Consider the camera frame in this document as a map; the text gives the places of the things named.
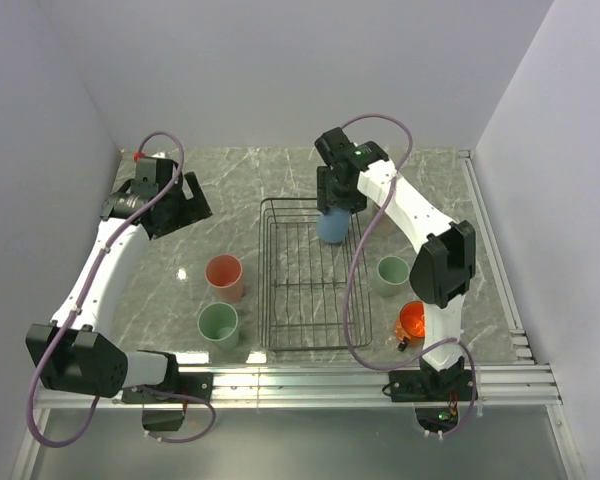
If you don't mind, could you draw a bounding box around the green cup left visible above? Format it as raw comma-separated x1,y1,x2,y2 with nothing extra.
197,302,239,350

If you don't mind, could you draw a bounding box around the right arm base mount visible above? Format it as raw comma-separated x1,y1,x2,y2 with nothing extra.
380,368,476,434

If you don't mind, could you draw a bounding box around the blue plastic cup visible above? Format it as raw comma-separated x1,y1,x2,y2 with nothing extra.
316,207,351,244

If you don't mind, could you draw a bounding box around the aluminium rail frame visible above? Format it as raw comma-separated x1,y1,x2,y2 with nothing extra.
15,147,584,479

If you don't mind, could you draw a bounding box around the black wire dish rack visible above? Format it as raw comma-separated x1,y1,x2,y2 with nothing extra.
258,197,362,353

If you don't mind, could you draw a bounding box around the green cup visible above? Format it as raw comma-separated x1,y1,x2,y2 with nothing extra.
197,302,239,350
375,256,409,297

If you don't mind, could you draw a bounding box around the pink plastic cup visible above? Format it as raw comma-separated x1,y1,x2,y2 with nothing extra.
205,254,244,303

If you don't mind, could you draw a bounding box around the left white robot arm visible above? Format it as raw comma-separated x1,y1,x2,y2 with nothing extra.
25,156,212,402

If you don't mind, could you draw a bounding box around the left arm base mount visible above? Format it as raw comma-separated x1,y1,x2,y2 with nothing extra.
121,372,214,433

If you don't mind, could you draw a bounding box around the orange transparent mug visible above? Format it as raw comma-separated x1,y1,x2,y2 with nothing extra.
394,301,425,352

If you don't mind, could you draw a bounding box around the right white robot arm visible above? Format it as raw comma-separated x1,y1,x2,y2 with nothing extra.
314,127,476,400

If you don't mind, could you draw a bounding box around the beige plastic cup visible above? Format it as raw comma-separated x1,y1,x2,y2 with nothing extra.
368,201,395,238

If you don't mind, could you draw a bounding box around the green cup right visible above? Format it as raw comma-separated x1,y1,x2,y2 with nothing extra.
375,256,409,297

